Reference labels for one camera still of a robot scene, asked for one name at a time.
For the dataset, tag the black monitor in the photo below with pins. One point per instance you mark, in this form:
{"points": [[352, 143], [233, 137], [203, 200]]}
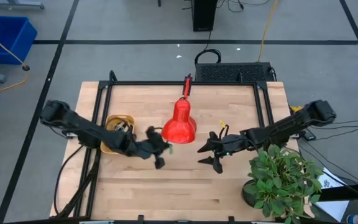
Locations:
{"points": [[204, 15]]}

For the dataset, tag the black metal bar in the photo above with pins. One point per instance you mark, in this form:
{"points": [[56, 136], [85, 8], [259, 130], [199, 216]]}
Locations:
{"points": [[353, 191]]}

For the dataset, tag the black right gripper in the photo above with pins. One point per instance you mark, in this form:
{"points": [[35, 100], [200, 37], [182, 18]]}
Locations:
{"points": [[235, 144]]}

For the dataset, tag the black vented computer case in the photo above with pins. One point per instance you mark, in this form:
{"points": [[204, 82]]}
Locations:
{"points": [[228, 73]]}

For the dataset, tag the red desk lamp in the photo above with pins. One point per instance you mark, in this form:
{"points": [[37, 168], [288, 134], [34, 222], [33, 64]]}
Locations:
{"points": [[179, 124]]}

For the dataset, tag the black table frame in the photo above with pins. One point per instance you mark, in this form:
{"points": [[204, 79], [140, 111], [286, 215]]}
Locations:
{"points": [[166, 83]]}

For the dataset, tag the blue plastic crate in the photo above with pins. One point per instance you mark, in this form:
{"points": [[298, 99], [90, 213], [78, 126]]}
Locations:
{"points": [[11, 31]]}

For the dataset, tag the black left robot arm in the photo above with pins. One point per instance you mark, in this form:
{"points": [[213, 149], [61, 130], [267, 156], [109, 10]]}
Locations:
{"points": [[82, 129]]}

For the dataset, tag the green leafy plant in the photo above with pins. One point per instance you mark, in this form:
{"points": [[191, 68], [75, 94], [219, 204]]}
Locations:
{"points": [[278, 180]]}

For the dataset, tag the yellow plastic bin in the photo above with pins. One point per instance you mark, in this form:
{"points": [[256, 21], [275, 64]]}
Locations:
{"points": [[117, 116]]}

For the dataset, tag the green rubber band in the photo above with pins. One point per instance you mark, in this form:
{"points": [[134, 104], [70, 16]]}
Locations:
{"points": [[170, 149]]}

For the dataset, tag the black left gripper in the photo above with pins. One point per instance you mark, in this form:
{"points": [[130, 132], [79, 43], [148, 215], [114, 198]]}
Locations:
{"points": [[148, 148]]}

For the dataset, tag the black plant pot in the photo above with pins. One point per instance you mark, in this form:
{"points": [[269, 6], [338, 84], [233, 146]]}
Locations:
{"points": [[248, 196]]}

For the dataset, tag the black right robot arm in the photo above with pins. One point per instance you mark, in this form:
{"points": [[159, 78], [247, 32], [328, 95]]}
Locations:
{"points": [[291, 126]]}

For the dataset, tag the white paper sheet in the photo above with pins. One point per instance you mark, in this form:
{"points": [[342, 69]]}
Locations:
{"points": [[334, 211]]}

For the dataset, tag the black round floor weight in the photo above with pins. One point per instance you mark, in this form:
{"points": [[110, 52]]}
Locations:
{"points": [[26, 68]]}

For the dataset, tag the yellow tape piece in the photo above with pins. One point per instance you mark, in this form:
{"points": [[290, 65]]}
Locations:
{"points": [[296, 109]]}

